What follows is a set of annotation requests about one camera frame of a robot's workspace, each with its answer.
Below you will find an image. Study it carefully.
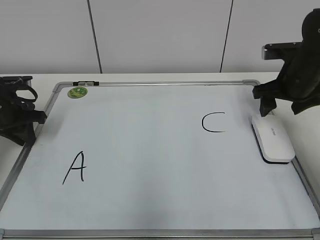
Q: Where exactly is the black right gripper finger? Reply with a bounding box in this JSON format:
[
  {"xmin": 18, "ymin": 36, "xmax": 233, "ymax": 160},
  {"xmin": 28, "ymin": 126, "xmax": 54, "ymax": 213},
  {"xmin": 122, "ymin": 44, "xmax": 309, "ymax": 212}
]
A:
[{"xmin": 259, "ymin": 96, "xmax": 277, "ymax": 117}]

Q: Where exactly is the green round magnet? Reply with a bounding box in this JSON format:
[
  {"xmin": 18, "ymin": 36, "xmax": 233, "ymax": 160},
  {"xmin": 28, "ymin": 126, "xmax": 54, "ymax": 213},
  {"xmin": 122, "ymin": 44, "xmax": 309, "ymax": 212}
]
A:
[{"xmin": 67, "ymin": 86, "xmax": 88, "ymax": 99}]

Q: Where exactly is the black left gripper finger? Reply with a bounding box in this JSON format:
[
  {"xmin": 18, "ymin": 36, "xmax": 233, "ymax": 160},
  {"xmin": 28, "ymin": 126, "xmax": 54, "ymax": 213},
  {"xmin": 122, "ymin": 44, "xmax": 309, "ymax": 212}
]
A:
[{"xmin": 5, "ymin": 122, "xmax": 34, "ymax": 146}]

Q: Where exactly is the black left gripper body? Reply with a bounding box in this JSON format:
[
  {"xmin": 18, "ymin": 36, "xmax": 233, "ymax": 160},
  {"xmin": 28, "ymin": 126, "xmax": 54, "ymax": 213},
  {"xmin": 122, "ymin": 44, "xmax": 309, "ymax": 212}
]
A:
[{"xmin": 0, "ymin": 80, "xmax": 47, "ymax": 135}]

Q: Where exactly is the white whiteboard with aluminium frame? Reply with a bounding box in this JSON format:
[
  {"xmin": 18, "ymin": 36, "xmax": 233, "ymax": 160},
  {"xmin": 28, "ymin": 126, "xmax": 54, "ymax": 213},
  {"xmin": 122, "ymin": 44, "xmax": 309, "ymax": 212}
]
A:
[{"xmin": 0, "ymin": 80, "xmax": 320, "ymax": 238}]

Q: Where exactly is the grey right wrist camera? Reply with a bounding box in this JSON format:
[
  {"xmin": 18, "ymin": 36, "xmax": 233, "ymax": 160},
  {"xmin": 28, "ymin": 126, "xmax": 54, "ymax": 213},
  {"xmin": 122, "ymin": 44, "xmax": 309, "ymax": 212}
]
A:
[{"xmin": 261, "ymin": 42, "xmax": 301, "ymax": 60}]

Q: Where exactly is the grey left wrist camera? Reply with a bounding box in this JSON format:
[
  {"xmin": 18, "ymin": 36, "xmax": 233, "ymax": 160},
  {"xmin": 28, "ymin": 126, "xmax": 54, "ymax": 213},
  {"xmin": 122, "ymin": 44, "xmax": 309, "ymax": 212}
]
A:
[{"xmin": 0, "ymin": 75, "xmax": 33, "ymax": 86}]

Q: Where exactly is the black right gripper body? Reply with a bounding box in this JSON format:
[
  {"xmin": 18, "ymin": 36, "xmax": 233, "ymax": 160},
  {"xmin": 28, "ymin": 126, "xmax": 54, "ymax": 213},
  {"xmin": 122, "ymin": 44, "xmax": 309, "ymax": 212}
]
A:
[{"xmin": 252, "ymin": 8, "xmax": 320, "ymax": 115}]

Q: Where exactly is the white rectangular whiteboard eraser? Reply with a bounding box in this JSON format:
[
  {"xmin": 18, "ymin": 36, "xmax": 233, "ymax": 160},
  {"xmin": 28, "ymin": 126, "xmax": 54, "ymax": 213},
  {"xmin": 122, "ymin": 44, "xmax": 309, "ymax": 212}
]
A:
[{"xmin": 251, "ymin": 114, "xmax": 296, "ymax": 165}]

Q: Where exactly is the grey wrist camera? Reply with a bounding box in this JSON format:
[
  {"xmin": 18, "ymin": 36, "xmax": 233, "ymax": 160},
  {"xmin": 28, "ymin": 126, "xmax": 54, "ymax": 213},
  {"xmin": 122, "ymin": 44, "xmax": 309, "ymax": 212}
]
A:
[
  {"xmin": 261, "ymin": 42, "xmax": 301, "ymax": 60},
  {"xmin": 0, "ymin": 75, "xmax": 33, "ymax": 86}
]

